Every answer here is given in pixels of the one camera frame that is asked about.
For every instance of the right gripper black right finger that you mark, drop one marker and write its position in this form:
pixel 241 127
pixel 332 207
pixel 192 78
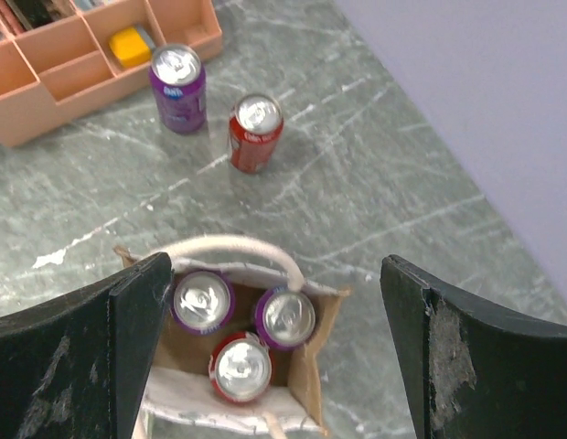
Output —
pixel 472 368

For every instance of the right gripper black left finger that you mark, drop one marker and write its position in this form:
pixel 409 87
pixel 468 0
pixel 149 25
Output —
pixel 76 366

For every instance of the purple Fanta can front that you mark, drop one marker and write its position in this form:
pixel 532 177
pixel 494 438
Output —
pixel 203 301

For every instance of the purple fanta can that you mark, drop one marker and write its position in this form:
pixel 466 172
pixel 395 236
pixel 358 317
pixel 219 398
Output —
pixel 178 80
pixel 284 319
pixel 203 301

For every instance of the red cola can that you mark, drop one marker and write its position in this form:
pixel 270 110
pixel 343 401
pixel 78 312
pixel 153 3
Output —
pixel 240 367
pixel 255 127

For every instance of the red cola can back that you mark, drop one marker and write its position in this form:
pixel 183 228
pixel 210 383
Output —
pixel 255 127

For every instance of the orange plastic desk organizer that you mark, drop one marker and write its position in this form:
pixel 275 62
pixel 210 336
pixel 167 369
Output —
pixel 61 71

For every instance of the yellow item in organizer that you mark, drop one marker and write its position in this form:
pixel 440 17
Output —
pixel 132 46

